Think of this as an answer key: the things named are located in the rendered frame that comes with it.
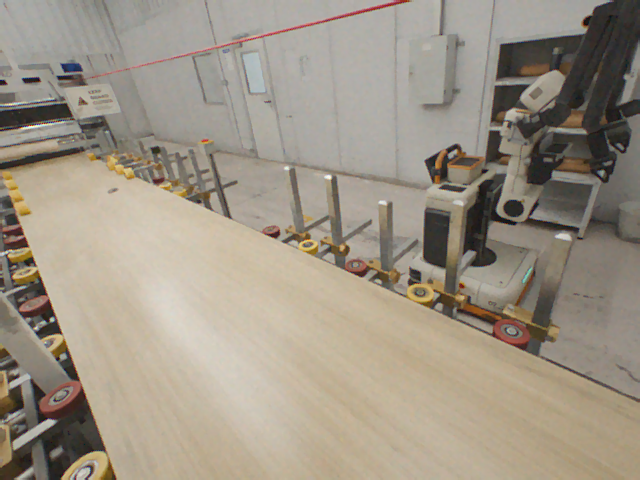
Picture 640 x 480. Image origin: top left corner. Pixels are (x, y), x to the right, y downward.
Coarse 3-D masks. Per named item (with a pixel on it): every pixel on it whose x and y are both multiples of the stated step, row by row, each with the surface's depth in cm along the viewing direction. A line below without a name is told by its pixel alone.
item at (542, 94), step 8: (552, 72) 144; (536, 80) 143; (544, 80) 140; (552, 80) 139; (560, 80) 142; (528, 88) 146; (536, 88) 143; (544, 88) 141; (552, 88) 139; (560, 88) 138; (528, 96) 146; (536, 96) 144; (544, 96) 142; (552, 96) 140; (528, 104) 147; (536, 104) 145; (544, 104) 143; (552, 104) 141
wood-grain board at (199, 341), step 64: (64, 192) 233; (128, 192) 216; (64, 256) 141; (128, 256) 134; (192, 256) 128; (256, 256) 122; (64, 320) 101; (128, 320) 97; (192, 320) 94; (256, 320) 91; (320, 320) 88; (384, 320) 85; (448, 320) 83; (128, 384) 76; (192, 384) 74; (256, 384) 72; (320, 384) 71; (384, 384) 69; (448, 384) 67; (512, 384) 66; (576, 384) 64; (128, 448) 63; (192, 448) 61; (256, 448) 60; (320, 448) 59; (384, 448) 58; (448, 448) 56; (512, 448) 55; (576, 448) 54
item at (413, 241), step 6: (408, 240) 136; (414, 240) 136; (402, 246) 133; (408, 246) 133; (414, 246) 137; (396, 252) 129; (402, 252) 130; (396, 258) 127; (372, 270) 120; (366, 276) 117; (372, 276) 117; (372, 282) 118
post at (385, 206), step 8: (384, 200) 105; (384, 208) 104; (392, 208) 106; (384, 216) 106; (392, 216) 108; (384, 224) 107; (392, 224) 109; (384, 232) 109; (392, 232) 111; (384, 240) 111; (392, 240) 112; (384, 248) 112; (392, 248) 114; (384, 256) 114; (392, 256) 115; (384, 264) 116; (392, 264) 117; (392, 288) 122
